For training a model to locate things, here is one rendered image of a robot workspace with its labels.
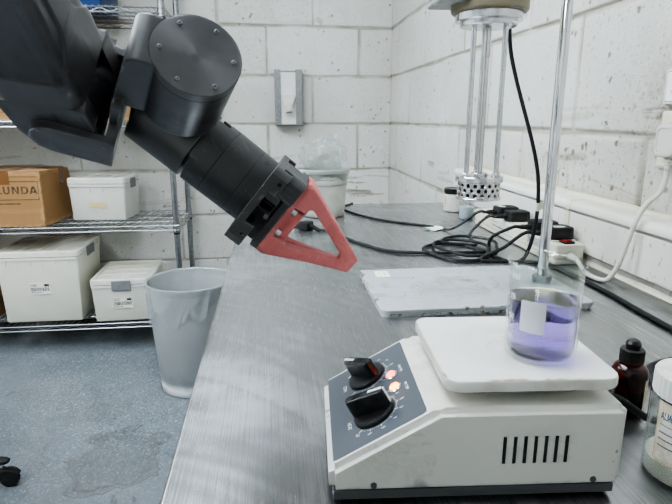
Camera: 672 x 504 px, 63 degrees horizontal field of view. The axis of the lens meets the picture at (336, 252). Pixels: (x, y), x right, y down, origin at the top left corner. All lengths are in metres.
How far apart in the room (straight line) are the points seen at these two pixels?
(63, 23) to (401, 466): 0.34
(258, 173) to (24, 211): 2.22
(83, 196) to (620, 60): 2.14
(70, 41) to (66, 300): 2.32
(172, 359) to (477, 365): 1.76
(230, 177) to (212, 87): 0.08
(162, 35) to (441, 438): 0.31
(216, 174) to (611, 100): 0.83
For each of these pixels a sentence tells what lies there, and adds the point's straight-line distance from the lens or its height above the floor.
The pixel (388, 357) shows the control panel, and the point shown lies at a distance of 0.47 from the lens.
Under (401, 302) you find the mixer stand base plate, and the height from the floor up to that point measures 0.76.
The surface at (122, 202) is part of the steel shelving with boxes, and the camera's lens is 2.57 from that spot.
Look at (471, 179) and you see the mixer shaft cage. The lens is 0.79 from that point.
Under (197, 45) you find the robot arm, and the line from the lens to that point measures 0.37.
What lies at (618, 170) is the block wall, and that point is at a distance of 1.08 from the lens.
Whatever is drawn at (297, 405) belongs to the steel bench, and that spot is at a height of 0.75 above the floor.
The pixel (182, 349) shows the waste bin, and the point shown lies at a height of 0.20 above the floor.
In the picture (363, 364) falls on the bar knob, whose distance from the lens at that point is 0.44.
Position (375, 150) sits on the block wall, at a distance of 2.84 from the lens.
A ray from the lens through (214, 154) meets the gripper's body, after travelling 0.42.
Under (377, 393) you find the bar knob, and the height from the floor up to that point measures 0.82.
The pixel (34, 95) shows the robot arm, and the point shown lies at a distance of 0.40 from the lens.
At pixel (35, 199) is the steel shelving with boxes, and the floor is 0.68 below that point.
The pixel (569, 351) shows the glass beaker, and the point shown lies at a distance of 0.42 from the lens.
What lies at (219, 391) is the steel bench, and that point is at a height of 0.75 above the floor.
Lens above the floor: 1.01
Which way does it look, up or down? 14 degrees down
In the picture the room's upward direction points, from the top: straight up
